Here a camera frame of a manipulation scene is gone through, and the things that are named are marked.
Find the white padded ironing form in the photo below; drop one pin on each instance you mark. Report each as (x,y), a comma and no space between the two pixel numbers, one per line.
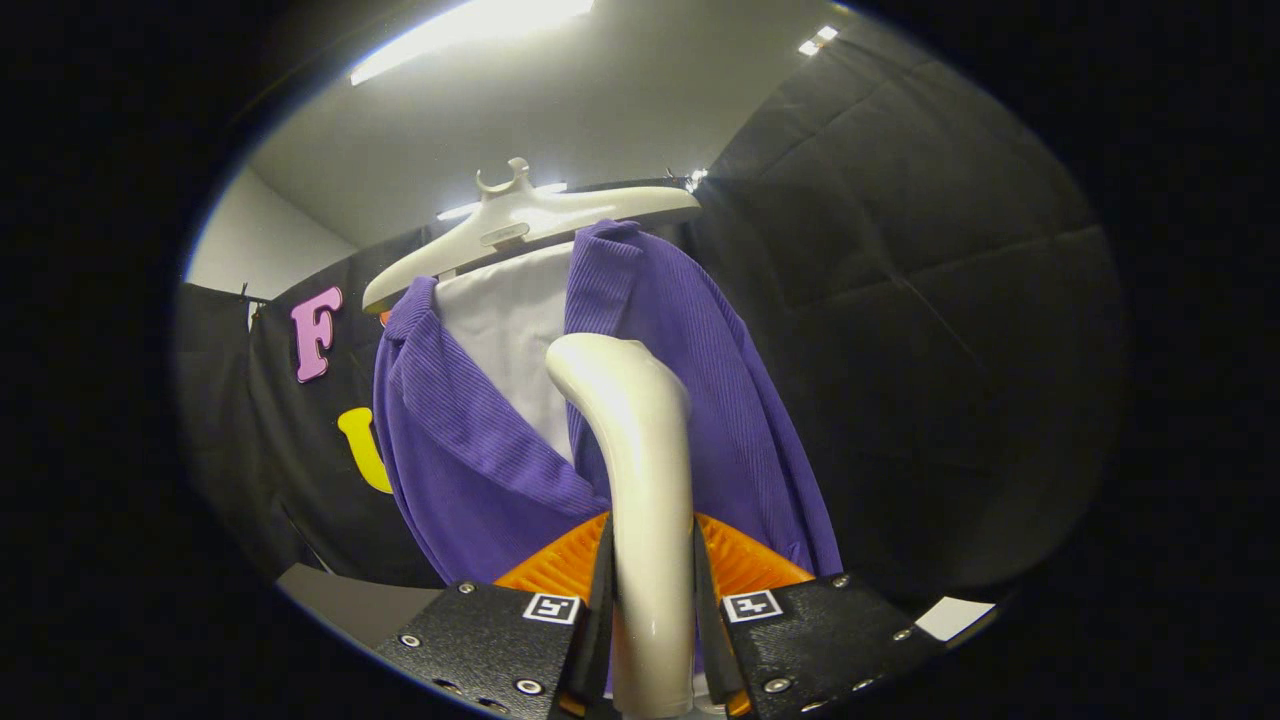
(500,330)

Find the grey cabinet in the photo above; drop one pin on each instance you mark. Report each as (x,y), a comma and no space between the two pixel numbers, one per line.
(360,605)

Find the white plastic hanger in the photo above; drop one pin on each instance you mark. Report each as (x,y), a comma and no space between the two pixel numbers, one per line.
(520,225)

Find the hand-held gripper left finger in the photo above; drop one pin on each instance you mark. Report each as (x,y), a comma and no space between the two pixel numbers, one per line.
(600,630)

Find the large ceiling light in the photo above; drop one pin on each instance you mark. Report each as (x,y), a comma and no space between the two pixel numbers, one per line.
(470,25)

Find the white paper sheet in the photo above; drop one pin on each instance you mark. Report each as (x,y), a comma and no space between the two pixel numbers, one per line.
(955,617)

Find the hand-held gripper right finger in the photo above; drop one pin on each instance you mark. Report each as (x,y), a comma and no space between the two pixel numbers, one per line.
(708,630)

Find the white garment steamer head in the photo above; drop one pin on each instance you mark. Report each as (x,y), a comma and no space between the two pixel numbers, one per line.
(650,500)

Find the small ceiling light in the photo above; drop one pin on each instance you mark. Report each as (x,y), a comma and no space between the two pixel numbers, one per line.
(815,42)

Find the black backdrop cloth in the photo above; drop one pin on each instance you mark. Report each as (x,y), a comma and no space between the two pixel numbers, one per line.
(215,400)
(950,350)
(300,480)

